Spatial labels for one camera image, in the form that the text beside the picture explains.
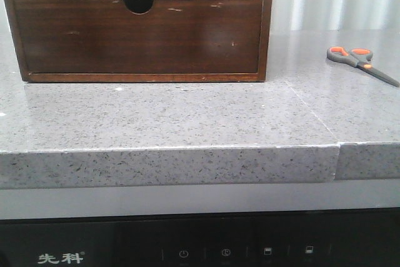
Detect grey orange scissors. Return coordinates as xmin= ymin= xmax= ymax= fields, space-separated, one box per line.
xmin=327 ymin=46 xmax=399 ymax=88

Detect dark brown wooden drawer cabinet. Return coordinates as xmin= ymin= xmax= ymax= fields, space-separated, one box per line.
xmin=4 ymin=0 xmax=272 ymax=83

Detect lower wooden drawer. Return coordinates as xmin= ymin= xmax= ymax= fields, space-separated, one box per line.
xmin=14 ymin=0 xmax=262 ymax=74

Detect black dishwasher control panel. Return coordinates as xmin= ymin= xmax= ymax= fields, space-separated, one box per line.
xmin=1 ymin=208 xmax=399 ymax=266

